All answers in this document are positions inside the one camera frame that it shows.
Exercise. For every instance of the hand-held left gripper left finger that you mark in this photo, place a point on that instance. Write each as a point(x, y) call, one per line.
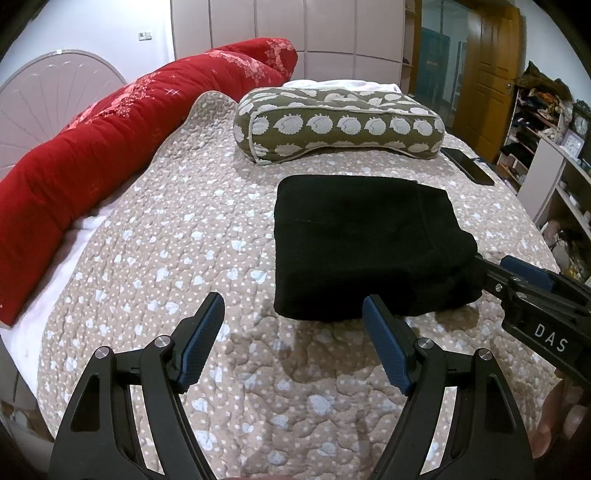
point(203, 337)

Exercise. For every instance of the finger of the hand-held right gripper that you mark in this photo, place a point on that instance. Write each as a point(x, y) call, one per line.
point(526, 270)
point(496, 282)

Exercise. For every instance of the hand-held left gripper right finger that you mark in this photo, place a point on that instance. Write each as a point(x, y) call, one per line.
point(388, 344)

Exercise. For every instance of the black pants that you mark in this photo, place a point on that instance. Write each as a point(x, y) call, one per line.
point(360, 240)

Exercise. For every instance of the person's right hand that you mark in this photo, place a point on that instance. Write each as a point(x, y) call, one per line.
point(549, 424)

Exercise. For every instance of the white shelf unit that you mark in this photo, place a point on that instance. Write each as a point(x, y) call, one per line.
point(545, 184)

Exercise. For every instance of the beige quilted bedspread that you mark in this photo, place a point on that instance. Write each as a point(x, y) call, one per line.
point(184, 230)

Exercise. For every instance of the black phone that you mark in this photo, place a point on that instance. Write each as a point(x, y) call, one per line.
point(466, 166)

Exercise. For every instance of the white shoe rack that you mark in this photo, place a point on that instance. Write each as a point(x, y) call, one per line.
point(521, 134)

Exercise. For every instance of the round table clock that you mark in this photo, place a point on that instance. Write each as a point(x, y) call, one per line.
point(581, 124)

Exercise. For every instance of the pile of dark clothes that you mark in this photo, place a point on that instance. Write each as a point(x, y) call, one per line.
point(540, 83)

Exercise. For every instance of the wooden door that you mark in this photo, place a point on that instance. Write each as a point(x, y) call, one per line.
point(494, 69)

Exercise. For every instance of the red floral duvet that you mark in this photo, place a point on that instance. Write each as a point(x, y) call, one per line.
point(92, 152)

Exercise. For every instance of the green hedgehog print pillow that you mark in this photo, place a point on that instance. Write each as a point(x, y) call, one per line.
point(341, 120)

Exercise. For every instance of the teal door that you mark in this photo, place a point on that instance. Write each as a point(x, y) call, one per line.
point(436, 55)

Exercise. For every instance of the white bed headboard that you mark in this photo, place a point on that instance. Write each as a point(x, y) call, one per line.
point(46, 92)

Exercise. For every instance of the pale panelled wardrobe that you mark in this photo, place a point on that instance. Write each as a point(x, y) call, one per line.
point(323, 27)

